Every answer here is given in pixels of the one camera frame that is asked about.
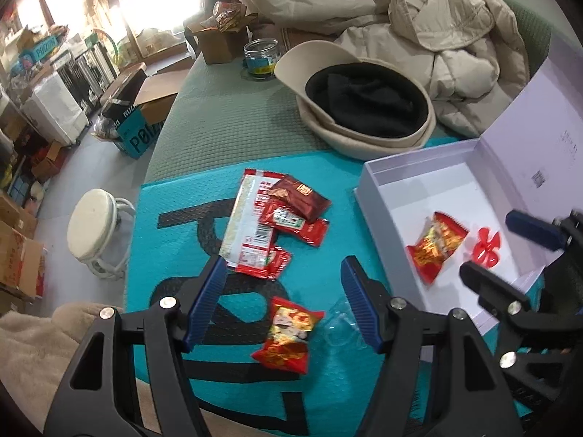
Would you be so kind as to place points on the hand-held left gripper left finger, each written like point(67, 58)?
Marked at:
point(206, 302)

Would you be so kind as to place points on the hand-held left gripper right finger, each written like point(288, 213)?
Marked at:
point(360, 302)

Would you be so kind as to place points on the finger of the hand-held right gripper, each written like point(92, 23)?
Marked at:
point(533, 230)
point(492, 282)

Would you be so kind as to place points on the red snack packet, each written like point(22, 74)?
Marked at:
point(435, 248)
point(287, 332)

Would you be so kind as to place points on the red ketchup packet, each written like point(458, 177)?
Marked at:
point(294, 225)
point(273, 261)

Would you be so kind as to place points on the lavender cardboard gift box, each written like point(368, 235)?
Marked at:
point(410, 200)

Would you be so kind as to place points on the brown wafer packet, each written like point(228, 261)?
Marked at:
point(300, 198)

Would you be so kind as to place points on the clear plastic wrapper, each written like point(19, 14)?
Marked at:
point(337, 325)

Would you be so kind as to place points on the long white red-label packet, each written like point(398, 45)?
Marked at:
point(248, 223)

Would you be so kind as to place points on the teal bubble mailer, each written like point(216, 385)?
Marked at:
point(173, 200)

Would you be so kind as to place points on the white round stool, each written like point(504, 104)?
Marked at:
point(93, 223)

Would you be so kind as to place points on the beige fluffy cloth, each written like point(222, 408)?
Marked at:
point(32, 350)

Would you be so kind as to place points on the stack of brown cardboard boxes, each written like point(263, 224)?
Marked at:
point(18, 255)

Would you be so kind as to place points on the teal and black cardboard box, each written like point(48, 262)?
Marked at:
point(136, 114)

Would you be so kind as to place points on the beige hat with black lining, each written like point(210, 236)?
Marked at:
point(364, 100)

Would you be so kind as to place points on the beige puffer jacket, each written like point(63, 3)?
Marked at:
point(410, 13)

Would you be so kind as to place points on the brown cardboard box with snacks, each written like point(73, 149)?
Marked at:
point(218, 43)

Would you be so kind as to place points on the teal printed box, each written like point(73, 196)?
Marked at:
point(38, 50)

